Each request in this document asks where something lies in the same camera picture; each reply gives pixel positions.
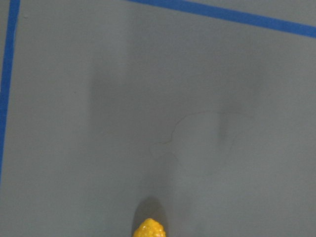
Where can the yellow corn cob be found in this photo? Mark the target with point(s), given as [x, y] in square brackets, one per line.
[150, 228]

